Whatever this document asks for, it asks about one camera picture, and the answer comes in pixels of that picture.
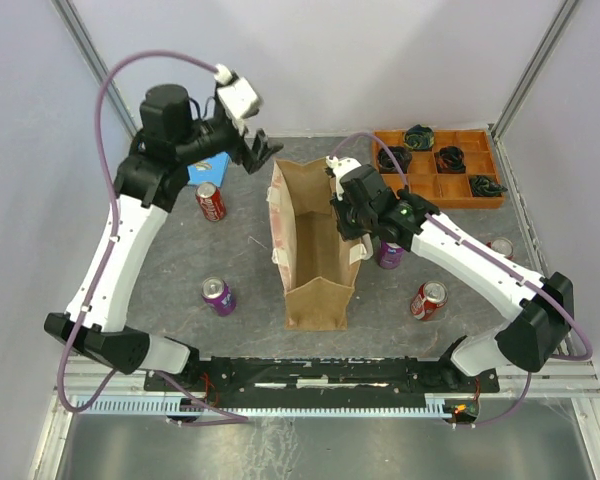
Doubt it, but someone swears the aluminium frame post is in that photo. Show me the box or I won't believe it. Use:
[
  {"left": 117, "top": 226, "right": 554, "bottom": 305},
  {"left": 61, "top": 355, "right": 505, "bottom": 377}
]
[
  {"left": 51, "top": 0, "right": 137, "bottom": 137},
  {"left": 490, "top": 0, "right": 581, "bottom": 142}
]

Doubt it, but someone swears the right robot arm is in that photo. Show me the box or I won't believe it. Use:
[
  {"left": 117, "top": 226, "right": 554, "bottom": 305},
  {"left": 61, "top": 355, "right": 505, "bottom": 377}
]
[{"left": 326, "top": 157, "right": 574, "bottom": 391}]

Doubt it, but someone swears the right aluminium frame post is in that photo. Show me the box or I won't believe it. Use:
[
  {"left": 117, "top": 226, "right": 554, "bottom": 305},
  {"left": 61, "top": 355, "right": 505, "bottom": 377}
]
[{"left": 490, "top": 0, "right": 581, "bottom": 142}]

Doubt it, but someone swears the left aluminium frame post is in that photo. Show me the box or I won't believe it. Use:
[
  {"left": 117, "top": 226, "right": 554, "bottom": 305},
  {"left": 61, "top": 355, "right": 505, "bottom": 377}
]
[{"left": 51, "top": 0, "right": 137, "bottom": 137}]

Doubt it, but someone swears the red cola can front right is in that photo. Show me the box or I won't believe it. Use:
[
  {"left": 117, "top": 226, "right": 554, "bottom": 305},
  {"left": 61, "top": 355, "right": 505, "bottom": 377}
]
[{"left": 410, "top": 280, "right": 448, "bottom": 321}]

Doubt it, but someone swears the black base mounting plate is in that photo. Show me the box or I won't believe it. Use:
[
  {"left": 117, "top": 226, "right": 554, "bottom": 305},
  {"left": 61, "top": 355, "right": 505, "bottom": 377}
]
[{"left": 174, "top": 357, "right": 500, "bottom": 408}]

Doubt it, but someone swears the orange wooden divided tray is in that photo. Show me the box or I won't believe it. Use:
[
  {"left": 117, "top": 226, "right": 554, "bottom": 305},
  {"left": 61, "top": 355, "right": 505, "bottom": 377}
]
[{"left": 382, "top": 130, "right": 505, "bottom": 210}]

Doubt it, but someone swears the purple soda can left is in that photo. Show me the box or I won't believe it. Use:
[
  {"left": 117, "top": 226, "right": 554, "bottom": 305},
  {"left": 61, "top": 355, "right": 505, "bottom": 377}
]
[{"left": 201, "top": 277, "right": 236, "bottom": 316}]

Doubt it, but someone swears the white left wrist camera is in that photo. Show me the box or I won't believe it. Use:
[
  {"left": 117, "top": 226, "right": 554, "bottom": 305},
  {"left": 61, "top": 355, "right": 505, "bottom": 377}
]
[{"left": 214, "top": 64, "right": 263, "bottom": 135}]

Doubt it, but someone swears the red cola can far right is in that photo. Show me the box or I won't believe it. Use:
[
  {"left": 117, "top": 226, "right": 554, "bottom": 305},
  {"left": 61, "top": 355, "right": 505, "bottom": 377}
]
[{"left": 487, "top": 237, "right": 514, "bottom": 260}]

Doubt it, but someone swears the purple soda can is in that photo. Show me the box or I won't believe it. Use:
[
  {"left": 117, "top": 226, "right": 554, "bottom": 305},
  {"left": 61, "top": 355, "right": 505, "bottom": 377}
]
[
  {"left": 376, "top": 240, "right": 405, "bottom": 270},
  {"left": 201, "top": 277, "right": 236, "bottom": 316}
]

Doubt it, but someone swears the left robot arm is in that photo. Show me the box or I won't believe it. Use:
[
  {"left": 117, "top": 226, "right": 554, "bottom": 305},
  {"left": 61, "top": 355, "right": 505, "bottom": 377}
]
[{"left": 44, "top": 78, "right": 282, "bottom": 390}]

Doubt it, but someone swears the purple soda can right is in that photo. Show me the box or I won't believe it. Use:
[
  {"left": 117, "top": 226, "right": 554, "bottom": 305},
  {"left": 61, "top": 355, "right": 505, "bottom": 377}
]
[{"left": 376, "top": 240, "right": 405, "bottom": 270}]

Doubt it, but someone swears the red cola can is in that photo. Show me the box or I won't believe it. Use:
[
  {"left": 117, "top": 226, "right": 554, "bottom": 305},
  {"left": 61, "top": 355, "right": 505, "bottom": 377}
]
[
  {"left": 487, "top": 237, "right": 514, "bottom": 260},
  {"left": 410, "top": 280, "right": 448, "bottom": 321},
  {"left": 195, "top": 182, "right": 227, "bottom": 222}
]

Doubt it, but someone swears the red cola can left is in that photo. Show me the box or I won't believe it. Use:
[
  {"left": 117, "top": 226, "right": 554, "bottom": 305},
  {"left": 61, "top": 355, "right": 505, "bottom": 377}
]
[{"left": 195, "top": 182, "right": 227, "bottom": 222}]

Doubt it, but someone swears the light blue cable duct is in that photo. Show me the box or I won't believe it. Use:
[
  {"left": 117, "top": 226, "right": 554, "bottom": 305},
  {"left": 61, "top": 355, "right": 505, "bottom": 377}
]
[{"left": 85, "top": 395, "right": 451, "bottom": 419}]

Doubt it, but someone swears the blue patterned cloth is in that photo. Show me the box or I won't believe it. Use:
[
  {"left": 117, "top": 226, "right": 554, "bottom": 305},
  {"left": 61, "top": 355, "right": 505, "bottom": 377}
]
[{"left": 188, "top": 152, "right": 230, "bottom": 187}]

